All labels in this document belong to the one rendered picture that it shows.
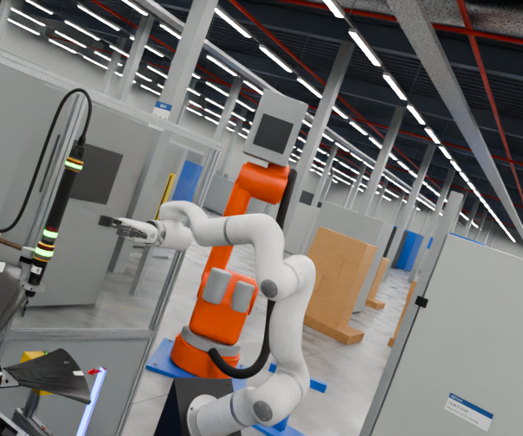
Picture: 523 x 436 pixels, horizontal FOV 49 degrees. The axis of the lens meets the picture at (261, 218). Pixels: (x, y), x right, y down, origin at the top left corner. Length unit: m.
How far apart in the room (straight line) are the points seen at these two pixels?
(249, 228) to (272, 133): 3.74
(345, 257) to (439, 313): 6.61
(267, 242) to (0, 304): 0.77
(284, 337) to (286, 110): 3.87
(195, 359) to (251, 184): 1.72
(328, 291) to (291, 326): 7.78
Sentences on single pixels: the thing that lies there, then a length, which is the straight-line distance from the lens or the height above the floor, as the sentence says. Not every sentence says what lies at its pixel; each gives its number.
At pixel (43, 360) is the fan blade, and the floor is 1.20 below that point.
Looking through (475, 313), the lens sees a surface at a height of 1.70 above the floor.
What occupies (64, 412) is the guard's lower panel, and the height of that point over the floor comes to 0.58.
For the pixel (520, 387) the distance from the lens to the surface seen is 2.77.
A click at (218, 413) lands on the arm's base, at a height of 1.16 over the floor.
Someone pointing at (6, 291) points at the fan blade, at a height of 1.39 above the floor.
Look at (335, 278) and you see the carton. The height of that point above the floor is 0.88.
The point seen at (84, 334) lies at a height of 0.99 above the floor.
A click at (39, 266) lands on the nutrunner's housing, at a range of 1.64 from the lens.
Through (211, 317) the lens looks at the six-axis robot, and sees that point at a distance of 5.44.
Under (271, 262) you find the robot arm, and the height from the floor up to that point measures 1.72.
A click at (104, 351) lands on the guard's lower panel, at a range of 2.97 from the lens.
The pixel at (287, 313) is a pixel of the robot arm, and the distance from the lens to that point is 1.70.
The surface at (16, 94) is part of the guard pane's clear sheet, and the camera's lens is 2.31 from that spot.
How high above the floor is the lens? 1.92
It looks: 3 degrees down
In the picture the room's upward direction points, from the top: 20 degrees clockwise
